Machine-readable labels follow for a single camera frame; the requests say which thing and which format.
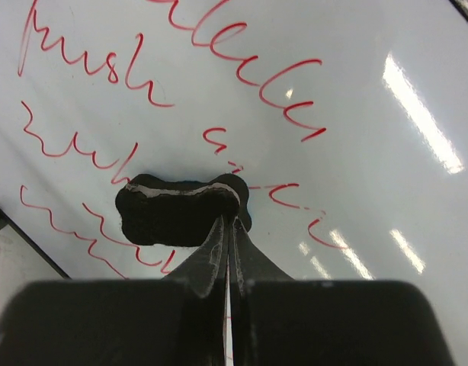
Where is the black eraser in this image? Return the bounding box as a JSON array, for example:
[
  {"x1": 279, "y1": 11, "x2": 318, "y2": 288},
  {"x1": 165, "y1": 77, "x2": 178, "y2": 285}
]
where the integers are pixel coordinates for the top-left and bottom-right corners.
[{"x1": 115, "y1": 174, "x2": 252, "y2": 247}]

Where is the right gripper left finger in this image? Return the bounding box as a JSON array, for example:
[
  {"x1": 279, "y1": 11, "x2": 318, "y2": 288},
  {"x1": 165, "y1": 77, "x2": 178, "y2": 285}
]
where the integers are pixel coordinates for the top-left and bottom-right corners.
[{"x1": 163, "y1": 217, "x2": 228, "y2": 365}]

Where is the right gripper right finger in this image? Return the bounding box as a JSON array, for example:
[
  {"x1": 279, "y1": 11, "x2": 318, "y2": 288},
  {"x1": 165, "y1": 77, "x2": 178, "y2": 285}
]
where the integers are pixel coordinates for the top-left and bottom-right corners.
[{"x1": 229, "y1": 218, "x2": 293, "y2": 365}]

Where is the black framed whiteboard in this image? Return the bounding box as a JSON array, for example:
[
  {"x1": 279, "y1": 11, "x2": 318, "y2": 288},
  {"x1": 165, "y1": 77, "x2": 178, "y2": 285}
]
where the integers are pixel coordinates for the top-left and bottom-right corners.
[{"x1": 0, "y1": 0, "x2": 468, "y2": 283}]

